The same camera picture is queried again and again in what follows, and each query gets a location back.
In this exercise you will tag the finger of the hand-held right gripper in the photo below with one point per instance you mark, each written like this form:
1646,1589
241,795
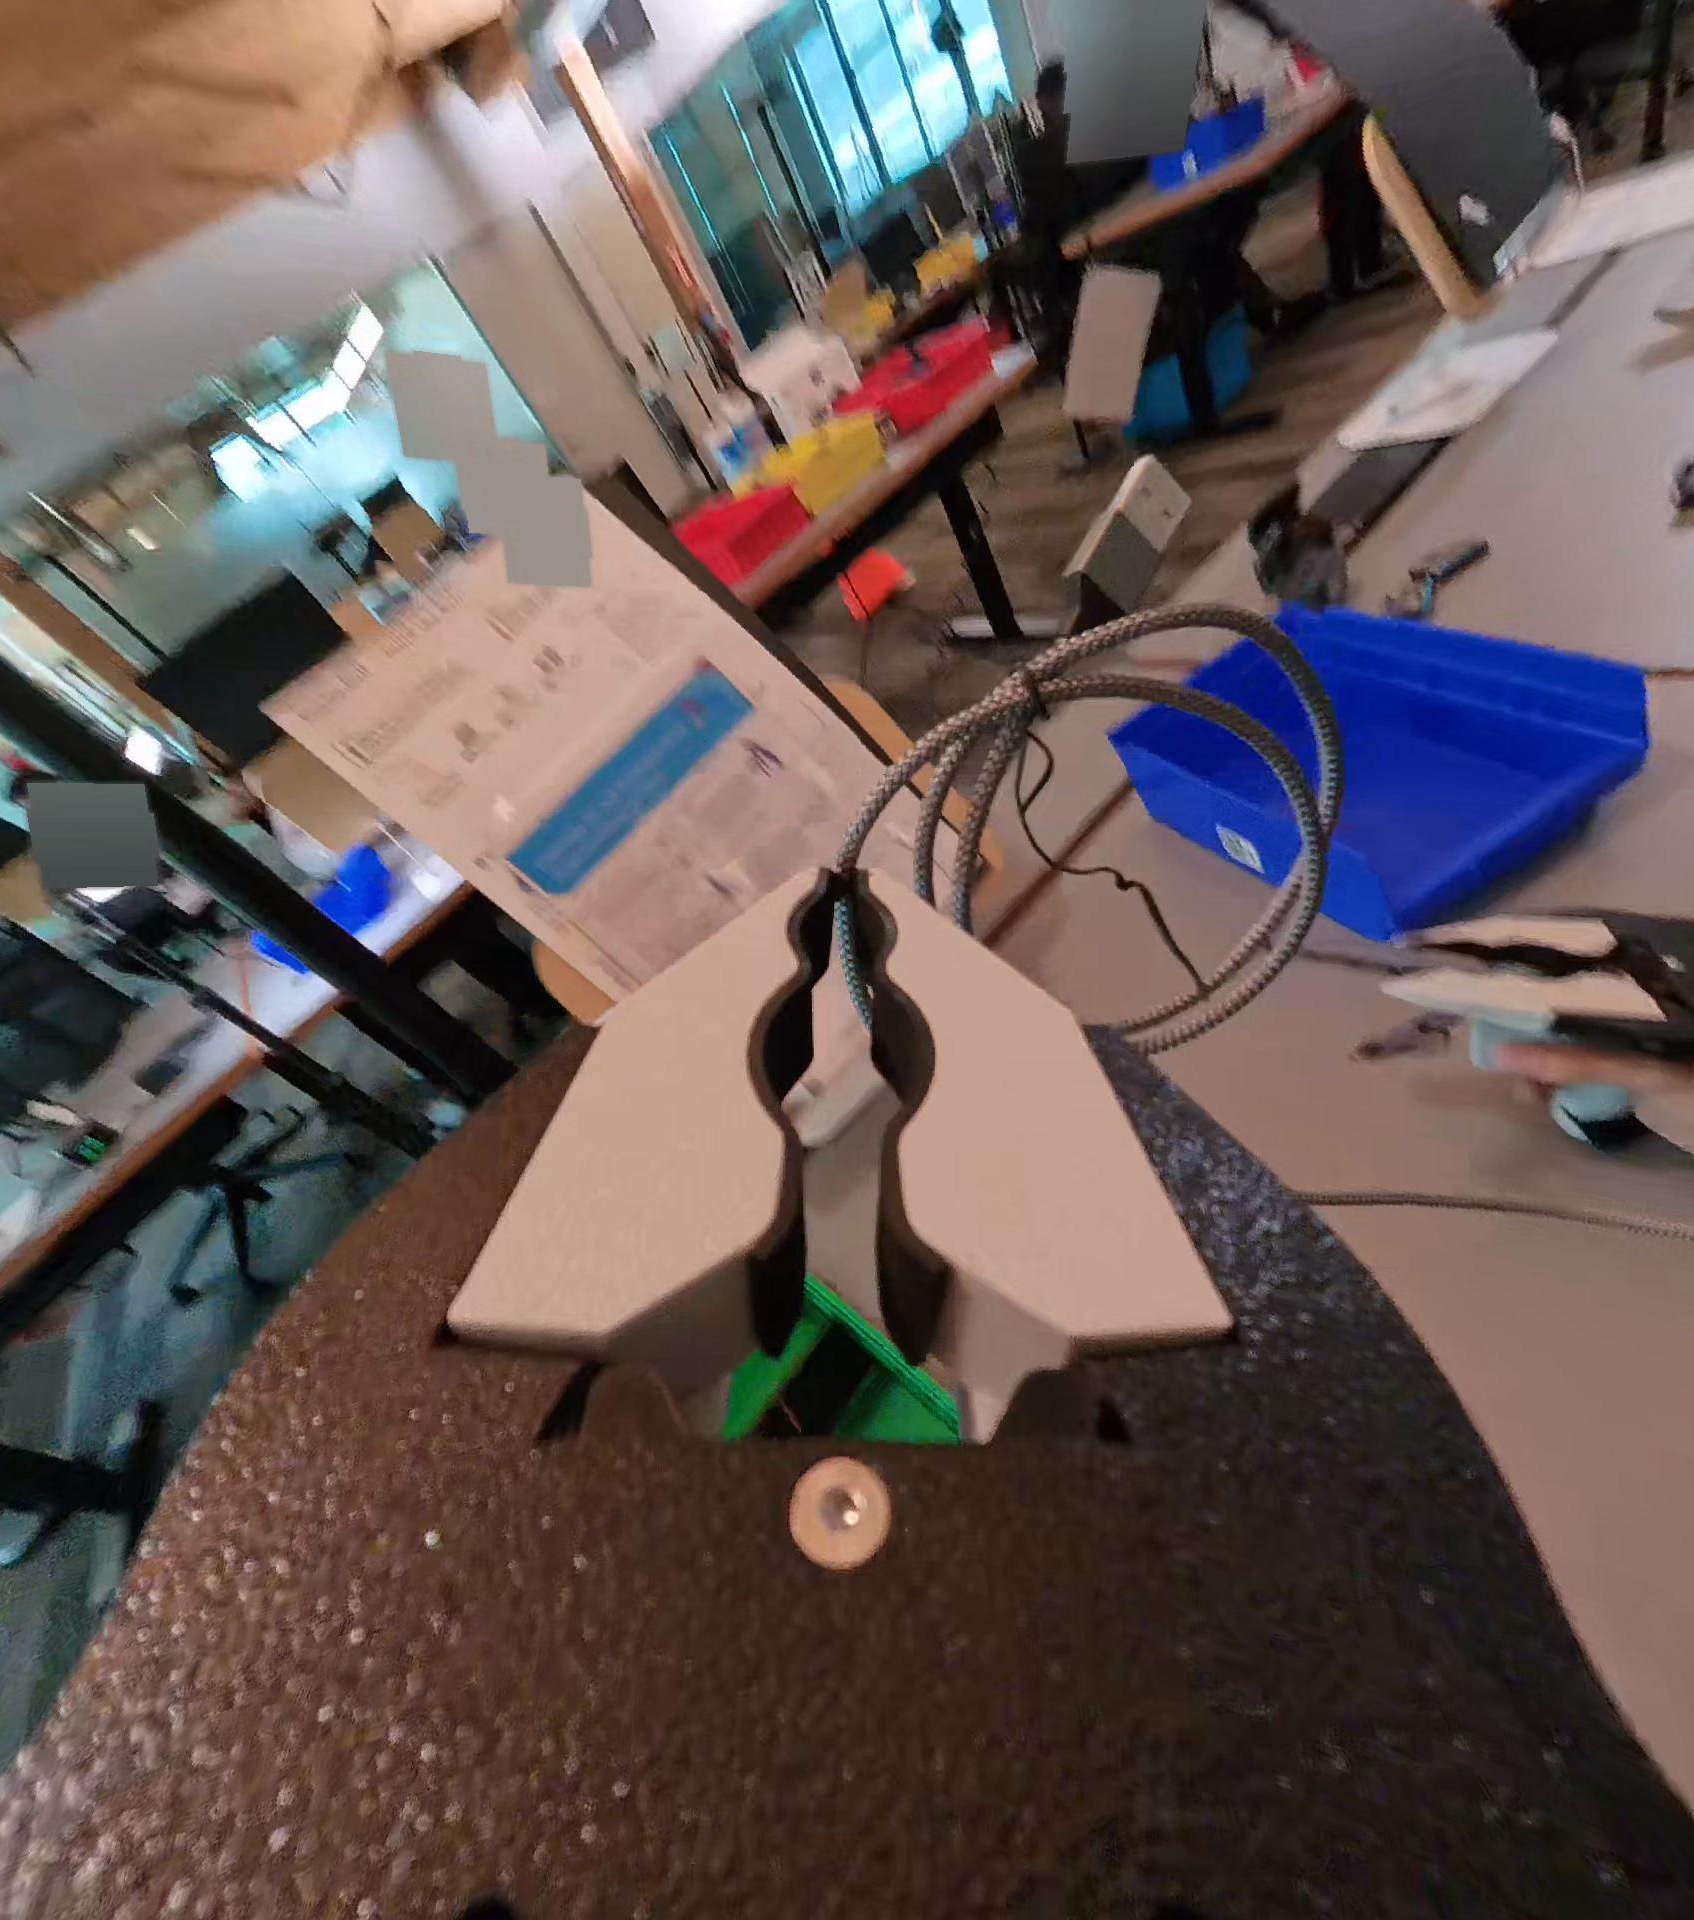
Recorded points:
1515,936
1537,991

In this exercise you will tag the blue plastic bin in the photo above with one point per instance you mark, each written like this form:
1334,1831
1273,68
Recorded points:
1463,750

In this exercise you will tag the blue bin under table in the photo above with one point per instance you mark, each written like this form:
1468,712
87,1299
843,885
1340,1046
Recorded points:
1193,375

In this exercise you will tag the white blue container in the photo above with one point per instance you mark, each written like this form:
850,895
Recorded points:
738,442

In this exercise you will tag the black monitor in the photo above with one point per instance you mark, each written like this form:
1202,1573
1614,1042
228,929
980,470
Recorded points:
247,669

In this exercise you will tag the small grey leaning board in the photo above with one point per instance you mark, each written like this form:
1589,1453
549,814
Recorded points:
1124,525

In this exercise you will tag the orange traffic cone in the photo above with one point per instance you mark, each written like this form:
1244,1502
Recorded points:
875,582

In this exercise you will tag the red plastic basket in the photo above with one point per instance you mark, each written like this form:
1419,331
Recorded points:
930,375
742,533

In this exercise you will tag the yellow plastic basket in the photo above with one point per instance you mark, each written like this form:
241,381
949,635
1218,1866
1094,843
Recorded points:
832,458

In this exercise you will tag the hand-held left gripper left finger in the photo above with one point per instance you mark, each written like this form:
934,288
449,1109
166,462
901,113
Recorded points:
623,1185

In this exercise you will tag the green plastic bin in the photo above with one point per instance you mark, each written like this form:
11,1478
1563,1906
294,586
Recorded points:
764,1388

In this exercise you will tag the long wooden table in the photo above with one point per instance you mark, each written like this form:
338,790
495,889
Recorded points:
907,451

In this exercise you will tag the white cardboard box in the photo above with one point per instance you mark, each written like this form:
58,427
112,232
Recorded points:
802,375

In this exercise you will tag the blue plastic tray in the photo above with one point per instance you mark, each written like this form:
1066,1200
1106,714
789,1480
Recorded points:
1215,143

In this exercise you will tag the person's right hand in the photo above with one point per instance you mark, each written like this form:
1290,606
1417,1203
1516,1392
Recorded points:
1672,1103

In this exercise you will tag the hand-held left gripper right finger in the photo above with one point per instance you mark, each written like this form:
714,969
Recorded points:
1057,1185

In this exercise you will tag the black metal pole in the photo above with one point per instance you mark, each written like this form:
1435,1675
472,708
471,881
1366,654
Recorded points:
262,885

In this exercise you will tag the small blue bin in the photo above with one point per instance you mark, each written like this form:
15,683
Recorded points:
353,892

